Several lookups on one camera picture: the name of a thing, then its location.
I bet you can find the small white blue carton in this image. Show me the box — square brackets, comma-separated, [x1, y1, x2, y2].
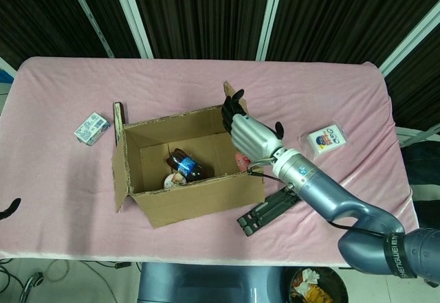
[74, 111, 111, 146]

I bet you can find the dark pleated curtain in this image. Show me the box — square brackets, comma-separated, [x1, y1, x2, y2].
[0, 0, 440, 128]

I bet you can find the brown cardboard shipping box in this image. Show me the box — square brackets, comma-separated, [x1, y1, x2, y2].
[110, 81, 267, 229]

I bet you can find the white metal frame post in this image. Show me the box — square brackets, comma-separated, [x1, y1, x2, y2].
[109, 0, 154, 59]
[377, 5, 440, 77]
[255, 0, 287, 62]
[63, 0, 115, 58]

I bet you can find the white tissue packet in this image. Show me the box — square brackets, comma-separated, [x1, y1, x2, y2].
[298, 120, 350, 161]

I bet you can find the chrome flexible pipe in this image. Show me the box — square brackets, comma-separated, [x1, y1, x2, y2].
[19, 273, 44, 303]

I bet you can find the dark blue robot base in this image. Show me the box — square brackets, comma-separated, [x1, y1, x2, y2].
[137, 262, 293, 303]

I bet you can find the black right hand cable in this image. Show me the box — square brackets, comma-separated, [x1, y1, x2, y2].
[245, 164, 386, 239]

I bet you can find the white round food cup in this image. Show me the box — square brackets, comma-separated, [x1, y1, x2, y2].
[163, 172, 188, 190]

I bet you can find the pink tablecloth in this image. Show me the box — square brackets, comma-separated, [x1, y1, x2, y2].
[0, 56, 419, 269]

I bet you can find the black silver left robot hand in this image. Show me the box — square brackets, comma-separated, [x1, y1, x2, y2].
[0, 198, 22, 220]

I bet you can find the pink snack bag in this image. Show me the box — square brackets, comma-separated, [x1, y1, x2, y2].
[234, 151, 252, 172]

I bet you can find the black floor cable with plug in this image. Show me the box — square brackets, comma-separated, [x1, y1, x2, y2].
[78, 260, 138, 271]

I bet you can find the cola bottle with blue label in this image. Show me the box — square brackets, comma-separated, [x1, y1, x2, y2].
[166, 148, 204, 182]

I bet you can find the black folding stand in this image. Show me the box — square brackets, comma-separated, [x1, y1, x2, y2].
[236, 188, 300, 238]

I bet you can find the black trash bin with litter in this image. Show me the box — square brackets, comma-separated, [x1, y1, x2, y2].
[287, 267, 348, 303]

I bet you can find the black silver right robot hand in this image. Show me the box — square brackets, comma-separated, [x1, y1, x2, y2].
[221, 89, 285, 161]

